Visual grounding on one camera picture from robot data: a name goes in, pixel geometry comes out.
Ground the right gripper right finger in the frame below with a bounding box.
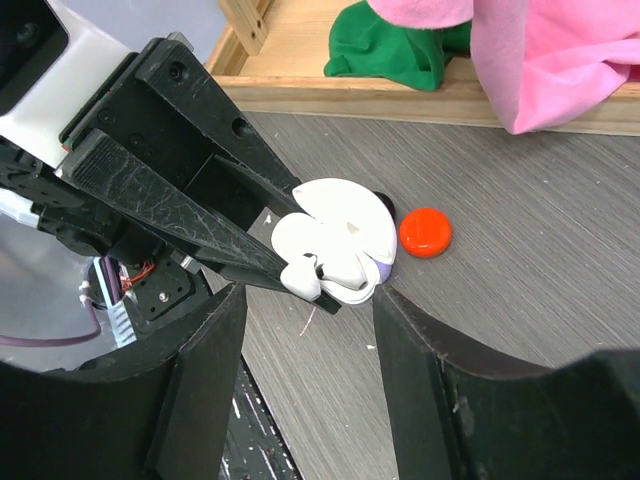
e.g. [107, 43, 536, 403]
[373, 285, 639, 479]

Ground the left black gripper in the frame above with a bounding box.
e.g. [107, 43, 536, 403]
[0, 37, 342, 316]

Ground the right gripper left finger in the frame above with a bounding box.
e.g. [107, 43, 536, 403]
[1, 284, 247, 479]

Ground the orange charging case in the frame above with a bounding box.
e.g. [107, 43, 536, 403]
[398, 208, 453, 258]

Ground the white earbud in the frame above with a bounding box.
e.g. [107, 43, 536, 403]
[280, 254, 322, 302]

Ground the white round charging case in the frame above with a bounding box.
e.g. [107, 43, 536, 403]
[271, 178, 397, 305]

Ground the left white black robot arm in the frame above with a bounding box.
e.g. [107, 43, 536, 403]
[1, 39, 299, 339]

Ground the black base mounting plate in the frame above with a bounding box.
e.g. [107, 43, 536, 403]
[219, 357, 303, 480]

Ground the wooden clothes rack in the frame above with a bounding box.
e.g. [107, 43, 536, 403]
[207, 1, 639, 135]

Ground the green shirt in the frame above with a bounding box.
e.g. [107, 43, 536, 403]
[323, 1, 471, 91]

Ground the pink cloth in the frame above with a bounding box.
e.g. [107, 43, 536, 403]
[370, 1, 639, 134]

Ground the white slotted cable duct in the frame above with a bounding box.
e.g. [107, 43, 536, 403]
[107, 299, 137, 349]

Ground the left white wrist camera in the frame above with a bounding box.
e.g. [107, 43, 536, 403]
[1, 1, 132, 169]

